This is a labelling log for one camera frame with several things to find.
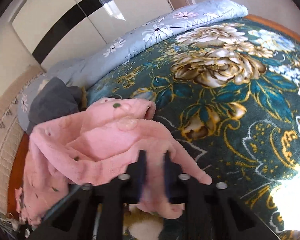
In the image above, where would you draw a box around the pink fleece garment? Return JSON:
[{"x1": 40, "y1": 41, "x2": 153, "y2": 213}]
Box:
[{"x1": 15, "y1": 98, "x2": 212, "y2": 225}]

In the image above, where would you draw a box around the mustard yellow knit garment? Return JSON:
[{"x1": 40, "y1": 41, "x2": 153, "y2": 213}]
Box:
[{"x1": 78, "y1": 87, "x2": 88, "y2": 111}]

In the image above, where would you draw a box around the dark grey hoodie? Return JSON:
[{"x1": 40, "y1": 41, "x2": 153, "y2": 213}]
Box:
[{"x1": 26, "y1": 77, "x2": 82, "y2": 134}]

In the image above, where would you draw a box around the teal floral blanket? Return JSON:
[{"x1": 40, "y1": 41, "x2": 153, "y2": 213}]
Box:
[{"x1": 88, "y1": 18, "x2": 300, "y2": 239}]

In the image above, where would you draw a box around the beige quilted headboard cover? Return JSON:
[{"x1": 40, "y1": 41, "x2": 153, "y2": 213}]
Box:
[{"x1": 0, "y1": 66, "x2": 43, "y2": 214}]

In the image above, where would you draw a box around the blue floral pillow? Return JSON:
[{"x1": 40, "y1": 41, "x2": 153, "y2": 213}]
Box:
[{"x1": 17, "y1": 73, "x2": 49, "y2": 132}]

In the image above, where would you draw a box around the light blue floral quilt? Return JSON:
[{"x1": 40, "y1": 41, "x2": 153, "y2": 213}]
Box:
[{"x1": 41, "y1": 0, "x2": 248, "y2": 88}]

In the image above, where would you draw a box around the white black wardrobe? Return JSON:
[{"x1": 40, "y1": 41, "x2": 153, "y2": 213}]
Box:
[{"x1": 12, "y1": 0, "x2": 172, "y2": 70}]

